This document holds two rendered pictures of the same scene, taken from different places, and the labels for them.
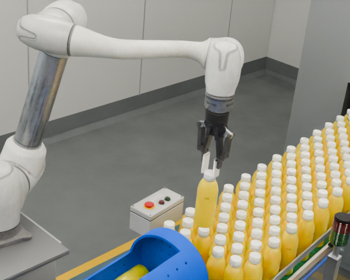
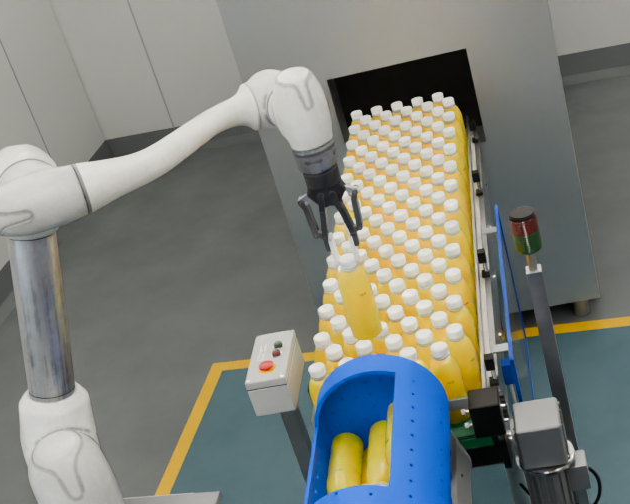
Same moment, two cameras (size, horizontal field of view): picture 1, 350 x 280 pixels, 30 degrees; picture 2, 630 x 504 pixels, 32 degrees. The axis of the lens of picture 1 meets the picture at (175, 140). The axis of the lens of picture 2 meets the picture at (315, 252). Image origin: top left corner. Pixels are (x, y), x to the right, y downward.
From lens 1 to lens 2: 0.74 m
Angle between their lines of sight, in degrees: 20
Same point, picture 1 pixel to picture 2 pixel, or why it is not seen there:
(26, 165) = (78, 422)
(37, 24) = (23, 194)
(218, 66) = (303, 106)
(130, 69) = not seen: outside the picture
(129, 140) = (21, 366)
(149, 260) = (342, 422)
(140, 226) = (275, 401)
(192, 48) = (231, 109)
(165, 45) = (199, 125)
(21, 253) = not seen: outside the picture
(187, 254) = (405, 370)
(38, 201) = not seen: outside the picture
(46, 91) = (54, 295)
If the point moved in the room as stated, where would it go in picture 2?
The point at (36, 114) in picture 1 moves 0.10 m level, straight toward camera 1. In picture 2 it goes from (54, 339) to (79, 351)
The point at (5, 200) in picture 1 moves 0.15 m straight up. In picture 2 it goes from (101, 482) to (74, 425)
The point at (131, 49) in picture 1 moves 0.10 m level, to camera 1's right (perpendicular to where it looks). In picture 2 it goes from (169, 153) to (212, 132)
